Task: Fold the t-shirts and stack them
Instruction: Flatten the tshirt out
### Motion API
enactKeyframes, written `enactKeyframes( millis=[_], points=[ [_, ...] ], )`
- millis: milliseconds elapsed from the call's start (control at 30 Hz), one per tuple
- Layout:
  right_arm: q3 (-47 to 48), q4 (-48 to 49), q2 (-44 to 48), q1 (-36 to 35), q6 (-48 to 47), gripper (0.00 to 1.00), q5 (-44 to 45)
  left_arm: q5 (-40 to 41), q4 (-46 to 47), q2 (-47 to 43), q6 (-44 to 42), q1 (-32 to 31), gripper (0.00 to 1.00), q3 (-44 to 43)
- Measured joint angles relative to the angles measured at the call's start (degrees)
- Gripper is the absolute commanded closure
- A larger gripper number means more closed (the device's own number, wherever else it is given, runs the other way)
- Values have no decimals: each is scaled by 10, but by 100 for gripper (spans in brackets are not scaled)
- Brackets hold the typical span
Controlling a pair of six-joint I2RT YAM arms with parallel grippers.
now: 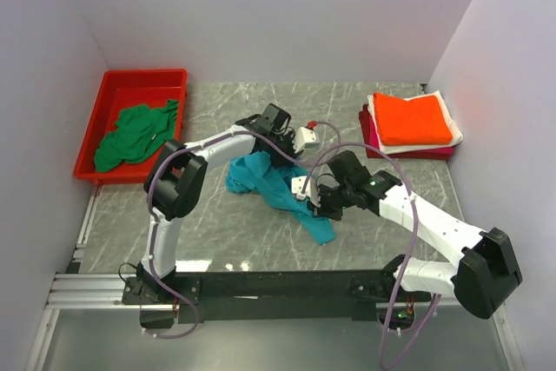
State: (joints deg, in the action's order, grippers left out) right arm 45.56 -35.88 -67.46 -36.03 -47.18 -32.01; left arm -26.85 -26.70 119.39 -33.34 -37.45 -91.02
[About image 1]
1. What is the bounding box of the teal t shirt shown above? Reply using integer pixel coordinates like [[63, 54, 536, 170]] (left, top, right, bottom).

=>
[[225, 151, 336, 245]]

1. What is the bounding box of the orange t shirt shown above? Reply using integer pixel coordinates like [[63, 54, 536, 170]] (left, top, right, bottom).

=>
[[373, 92, 453, 146]]

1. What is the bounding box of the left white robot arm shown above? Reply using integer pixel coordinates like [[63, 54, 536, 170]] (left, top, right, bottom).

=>
[[122, 103, 318, 305]]

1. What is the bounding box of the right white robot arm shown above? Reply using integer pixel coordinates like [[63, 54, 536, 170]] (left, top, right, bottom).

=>
[[291, 150, 523, 319]]

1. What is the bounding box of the dark red folded t shirt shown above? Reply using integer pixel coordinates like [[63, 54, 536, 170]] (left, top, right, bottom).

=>
[[358, 103, 453, 160]]

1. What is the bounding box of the black base beam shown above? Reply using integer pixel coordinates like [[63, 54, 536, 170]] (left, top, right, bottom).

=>
[[122, 269, 394, 329]]

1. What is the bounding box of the white folded t shirt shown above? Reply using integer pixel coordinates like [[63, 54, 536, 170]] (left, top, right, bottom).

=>
[[367, 91, 463, 154]]

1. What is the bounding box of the green t shirt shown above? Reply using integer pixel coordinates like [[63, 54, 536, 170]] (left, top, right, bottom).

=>
[[94, 99, 179, 173]]

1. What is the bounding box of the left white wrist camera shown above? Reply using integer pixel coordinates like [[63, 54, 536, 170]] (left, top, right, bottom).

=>
[[294, 121, 320, 152]]

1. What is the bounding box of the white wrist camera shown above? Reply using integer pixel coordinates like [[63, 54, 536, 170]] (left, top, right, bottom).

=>
[[290, 176, 320, 206], [294, 121, 320, 152]]

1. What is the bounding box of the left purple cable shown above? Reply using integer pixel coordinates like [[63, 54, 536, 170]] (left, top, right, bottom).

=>
[[145, 120, 342, 341]]

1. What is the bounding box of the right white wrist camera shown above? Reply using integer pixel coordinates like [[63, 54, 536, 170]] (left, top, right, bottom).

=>
[[290, 176, 320, 206]]

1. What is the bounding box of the aluminium frame rail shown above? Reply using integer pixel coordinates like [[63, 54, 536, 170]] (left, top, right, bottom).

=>
[[48, 185, 455, 308]]

